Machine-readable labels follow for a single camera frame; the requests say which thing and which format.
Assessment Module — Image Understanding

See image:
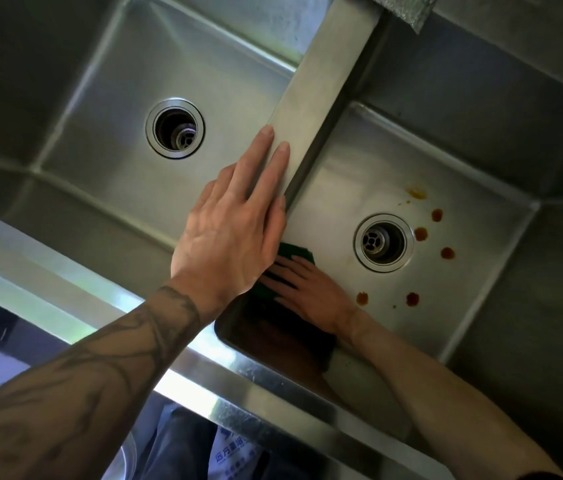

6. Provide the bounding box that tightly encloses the person's left hand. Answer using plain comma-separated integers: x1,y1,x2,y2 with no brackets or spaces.
169,125,291,321

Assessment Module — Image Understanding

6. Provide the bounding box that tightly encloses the person's right hand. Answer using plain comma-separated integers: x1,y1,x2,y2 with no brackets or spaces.
261,254,362,341

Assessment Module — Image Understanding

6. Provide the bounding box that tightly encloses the green scouring cloth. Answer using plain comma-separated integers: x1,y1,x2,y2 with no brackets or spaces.
256,242,316,301

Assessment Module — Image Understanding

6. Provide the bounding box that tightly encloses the person's left forearm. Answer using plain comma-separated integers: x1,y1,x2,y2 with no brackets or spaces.
0,277,228,480

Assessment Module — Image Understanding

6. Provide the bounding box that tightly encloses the person's right forearm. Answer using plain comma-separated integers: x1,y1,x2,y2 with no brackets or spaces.
346,309,563,480

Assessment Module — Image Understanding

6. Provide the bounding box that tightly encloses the basin drain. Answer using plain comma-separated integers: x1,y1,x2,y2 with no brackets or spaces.
144,98,206,159
353,213,415,273

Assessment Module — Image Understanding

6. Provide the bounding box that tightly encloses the white blue-printed bag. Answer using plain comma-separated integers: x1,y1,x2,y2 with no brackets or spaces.
211,427,264,480

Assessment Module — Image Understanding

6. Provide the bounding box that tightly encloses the silver scouring sponge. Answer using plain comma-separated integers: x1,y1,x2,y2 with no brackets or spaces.
369,0,442,35

